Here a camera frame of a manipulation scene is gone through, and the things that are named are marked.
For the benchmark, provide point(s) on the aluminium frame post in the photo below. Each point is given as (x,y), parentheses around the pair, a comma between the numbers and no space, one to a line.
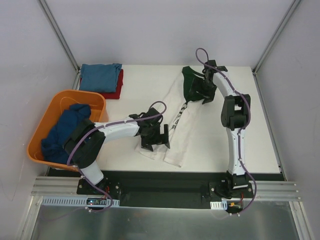
(58,33)
(294,5)

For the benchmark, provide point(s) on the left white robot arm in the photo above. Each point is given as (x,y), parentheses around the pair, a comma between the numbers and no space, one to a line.
(85,142)

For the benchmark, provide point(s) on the left white cable duct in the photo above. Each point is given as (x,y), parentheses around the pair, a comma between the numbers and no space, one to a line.
(73,201)

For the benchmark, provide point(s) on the dark blue t-shirt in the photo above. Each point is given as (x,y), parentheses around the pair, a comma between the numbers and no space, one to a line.
(52,146)

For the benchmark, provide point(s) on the white cable duct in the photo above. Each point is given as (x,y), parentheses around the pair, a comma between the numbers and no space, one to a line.
(219,205)
(73,201)

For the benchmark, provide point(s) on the right white cable duct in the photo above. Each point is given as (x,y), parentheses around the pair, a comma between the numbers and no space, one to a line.
(219,205)

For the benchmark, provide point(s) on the folded red t-shirt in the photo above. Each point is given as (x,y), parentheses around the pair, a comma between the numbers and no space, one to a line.
(115,95)

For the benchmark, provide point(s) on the white and green t-shirt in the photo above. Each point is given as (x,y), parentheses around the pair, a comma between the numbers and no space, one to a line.
(181,116)

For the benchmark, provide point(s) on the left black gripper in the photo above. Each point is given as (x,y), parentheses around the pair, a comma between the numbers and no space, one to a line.
(157,136)

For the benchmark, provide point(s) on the orange plastic basket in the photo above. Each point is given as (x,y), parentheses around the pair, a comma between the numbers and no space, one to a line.
(60,102)

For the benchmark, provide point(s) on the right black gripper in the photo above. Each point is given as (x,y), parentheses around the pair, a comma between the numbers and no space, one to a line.
(199,88)

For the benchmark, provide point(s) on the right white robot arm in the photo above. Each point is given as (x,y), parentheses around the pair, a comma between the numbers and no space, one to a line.
(235,117)

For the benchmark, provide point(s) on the right aluminium frame post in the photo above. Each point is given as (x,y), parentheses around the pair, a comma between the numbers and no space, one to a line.
(294,5)

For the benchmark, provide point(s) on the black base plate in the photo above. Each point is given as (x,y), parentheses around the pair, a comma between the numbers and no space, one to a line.
(171,190)

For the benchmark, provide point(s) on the left aluminium frame post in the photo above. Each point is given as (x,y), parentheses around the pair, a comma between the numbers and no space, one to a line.
(58,33)

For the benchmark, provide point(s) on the folded light blue t-shirt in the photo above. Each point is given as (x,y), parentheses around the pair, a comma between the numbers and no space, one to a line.
(99,78)

